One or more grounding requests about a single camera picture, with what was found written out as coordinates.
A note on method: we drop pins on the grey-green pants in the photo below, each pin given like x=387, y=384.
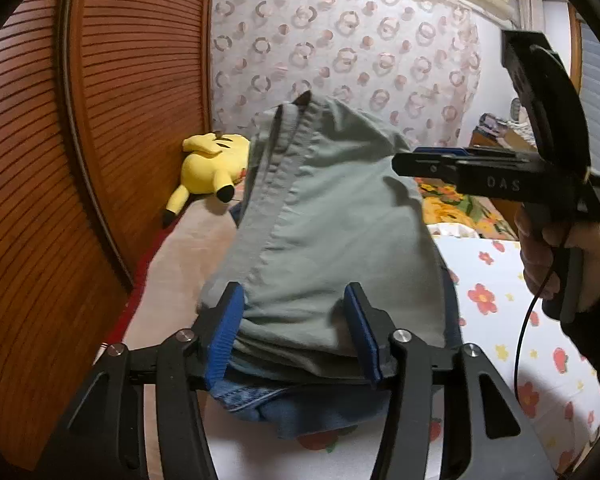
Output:
x=330, y=220

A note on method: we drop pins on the white flower-print bed sheet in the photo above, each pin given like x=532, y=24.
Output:
x=490, y=360

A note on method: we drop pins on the wooden window frame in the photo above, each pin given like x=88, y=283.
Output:
x=575, y=45

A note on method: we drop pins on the blue denim jeans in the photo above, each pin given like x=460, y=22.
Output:
x=305, y=410

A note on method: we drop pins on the wooden sideboard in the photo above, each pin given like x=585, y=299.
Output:
x=480, y=140

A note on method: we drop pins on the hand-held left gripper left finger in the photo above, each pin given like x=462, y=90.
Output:
x=227, y=330

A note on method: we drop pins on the cream window curtain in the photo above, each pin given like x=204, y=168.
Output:
x=529, y=10

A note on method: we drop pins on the wooden louvered wardrobe door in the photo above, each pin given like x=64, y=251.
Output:
x=130, y=85

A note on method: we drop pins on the floral yellow pillow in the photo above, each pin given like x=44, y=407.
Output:
x=445, y=205

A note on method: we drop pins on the yellow plush toy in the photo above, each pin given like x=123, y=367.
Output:
x=210, y=165

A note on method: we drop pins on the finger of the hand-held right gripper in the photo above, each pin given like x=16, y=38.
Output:
x=440, y=150
x=425, y=165

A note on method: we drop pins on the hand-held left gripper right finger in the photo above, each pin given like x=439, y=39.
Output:
x=362, y=330

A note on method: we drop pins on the beige blanket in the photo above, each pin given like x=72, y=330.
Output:
x=180, y=270

